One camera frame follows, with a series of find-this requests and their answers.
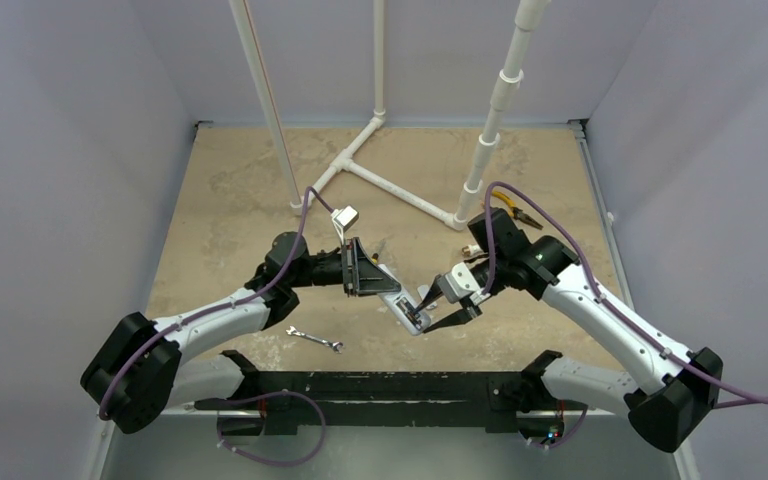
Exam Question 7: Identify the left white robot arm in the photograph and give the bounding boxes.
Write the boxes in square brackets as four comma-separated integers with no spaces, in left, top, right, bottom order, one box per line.
[80,232,402,434]

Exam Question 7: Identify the white battery cover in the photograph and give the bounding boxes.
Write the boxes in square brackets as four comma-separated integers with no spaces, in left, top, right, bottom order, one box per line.
[417,284,439,311]

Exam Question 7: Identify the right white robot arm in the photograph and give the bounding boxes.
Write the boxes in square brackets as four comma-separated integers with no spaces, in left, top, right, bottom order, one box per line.
[409,208,723,453]

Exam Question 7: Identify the yellow handled screwdriver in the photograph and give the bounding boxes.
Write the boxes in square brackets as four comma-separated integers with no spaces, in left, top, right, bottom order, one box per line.
[372,240,386,261]

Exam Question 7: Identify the white jointed vertical pipe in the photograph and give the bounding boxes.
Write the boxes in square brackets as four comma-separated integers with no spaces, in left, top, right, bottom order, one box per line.
[452,0,550,230]

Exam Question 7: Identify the black AA battery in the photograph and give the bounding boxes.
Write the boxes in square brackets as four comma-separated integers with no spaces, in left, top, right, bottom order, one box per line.
[398,298,418,319]

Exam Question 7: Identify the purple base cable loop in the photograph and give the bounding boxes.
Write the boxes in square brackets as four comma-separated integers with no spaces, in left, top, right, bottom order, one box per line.
[215,388,328,468]

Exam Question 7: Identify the aluminium frame rail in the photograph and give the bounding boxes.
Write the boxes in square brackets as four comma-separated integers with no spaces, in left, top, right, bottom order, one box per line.
[568,121,639,339]

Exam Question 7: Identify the yellow handled pliers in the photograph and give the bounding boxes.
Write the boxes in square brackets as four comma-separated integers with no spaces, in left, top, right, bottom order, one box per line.
[492,190,543,230]

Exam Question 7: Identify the white remote control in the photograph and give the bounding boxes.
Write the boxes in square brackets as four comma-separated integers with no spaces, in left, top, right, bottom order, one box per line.
[377,263,431,336]

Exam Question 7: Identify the white PVC pipe frame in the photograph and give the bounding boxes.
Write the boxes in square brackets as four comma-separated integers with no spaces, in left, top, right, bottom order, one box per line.
[228,0,466,232]

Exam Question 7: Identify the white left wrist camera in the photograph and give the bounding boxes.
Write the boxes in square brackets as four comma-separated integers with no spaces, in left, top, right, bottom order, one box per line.
[330,205,359,245]

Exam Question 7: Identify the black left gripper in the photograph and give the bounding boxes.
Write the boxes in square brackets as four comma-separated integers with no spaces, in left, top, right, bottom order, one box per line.
[288,238,400,297]

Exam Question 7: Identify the silver open-end wrench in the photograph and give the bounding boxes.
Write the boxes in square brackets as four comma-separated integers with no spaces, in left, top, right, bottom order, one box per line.
[286,326,344,354]

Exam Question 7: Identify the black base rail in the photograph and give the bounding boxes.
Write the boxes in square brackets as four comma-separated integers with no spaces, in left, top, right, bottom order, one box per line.
[194,351,584,444]

